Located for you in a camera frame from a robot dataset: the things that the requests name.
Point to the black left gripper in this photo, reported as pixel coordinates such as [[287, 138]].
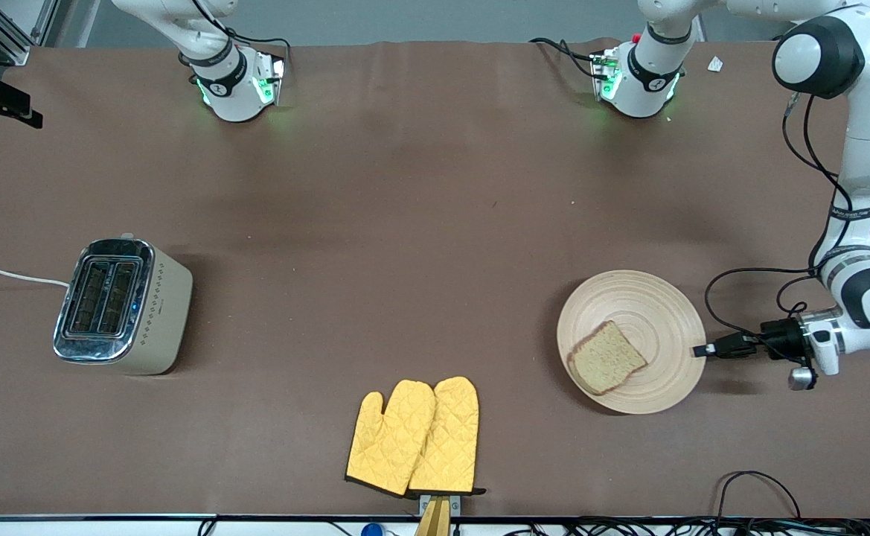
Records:
[[779, 333]]

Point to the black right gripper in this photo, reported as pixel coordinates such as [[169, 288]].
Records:
[[4, 96]]

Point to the round light wooden plate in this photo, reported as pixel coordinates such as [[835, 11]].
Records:
[[658, 305]]

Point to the brown bread slice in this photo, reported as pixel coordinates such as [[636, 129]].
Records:
[[607, 359]]

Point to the beige chrome two-slot toaster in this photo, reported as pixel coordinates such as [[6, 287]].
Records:
[[152, 313]]

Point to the white paper scrap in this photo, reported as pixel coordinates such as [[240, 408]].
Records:
[[715, 64]]

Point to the yellow quilted oven mitt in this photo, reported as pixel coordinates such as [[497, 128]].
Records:
[[386, 447], [449, 439]]

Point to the wooden stick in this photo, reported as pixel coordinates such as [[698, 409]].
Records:
[[434, 523]]

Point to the small blue round object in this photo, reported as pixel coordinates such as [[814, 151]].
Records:
[[371, 530]]

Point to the aluminium frame profile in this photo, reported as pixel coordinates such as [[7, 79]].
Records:
[[3, 33]]

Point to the small metal bracket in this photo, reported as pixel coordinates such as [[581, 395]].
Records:
[[455, 505]]

